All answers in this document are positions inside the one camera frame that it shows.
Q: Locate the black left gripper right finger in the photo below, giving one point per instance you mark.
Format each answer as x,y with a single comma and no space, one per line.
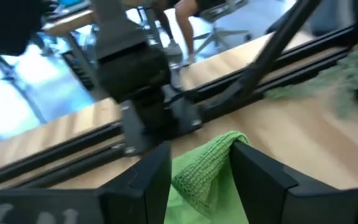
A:
269,193

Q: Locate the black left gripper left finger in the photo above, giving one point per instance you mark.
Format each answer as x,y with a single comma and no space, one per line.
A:
129,199

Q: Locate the green microfiber towel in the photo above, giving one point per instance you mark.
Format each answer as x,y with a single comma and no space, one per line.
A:
204,174

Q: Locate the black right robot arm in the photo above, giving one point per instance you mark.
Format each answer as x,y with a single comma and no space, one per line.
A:
132,71

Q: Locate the grey office chair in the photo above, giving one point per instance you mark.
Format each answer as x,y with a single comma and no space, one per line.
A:
216,34

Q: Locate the person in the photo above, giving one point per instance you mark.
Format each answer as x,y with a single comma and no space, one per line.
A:
186,25

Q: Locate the wooden background table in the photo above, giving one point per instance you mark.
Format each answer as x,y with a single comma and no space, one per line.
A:
70,21

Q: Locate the black bulky blurred object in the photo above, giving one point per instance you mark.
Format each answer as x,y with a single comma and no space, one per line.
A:
8,28

